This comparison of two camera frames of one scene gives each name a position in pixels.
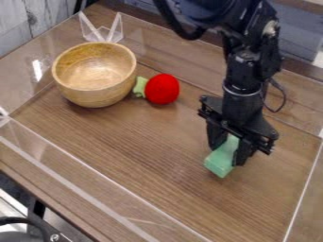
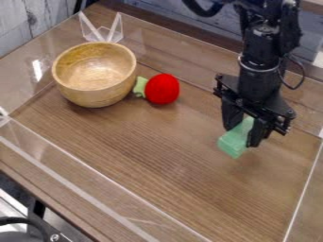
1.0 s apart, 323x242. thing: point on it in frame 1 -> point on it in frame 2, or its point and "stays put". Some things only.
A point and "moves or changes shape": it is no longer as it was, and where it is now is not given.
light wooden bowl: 96,73 stays put
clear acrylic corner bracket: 104,34 stays put
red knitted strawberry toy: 161,88 stays put
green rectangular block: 220,161 moves or changes shape
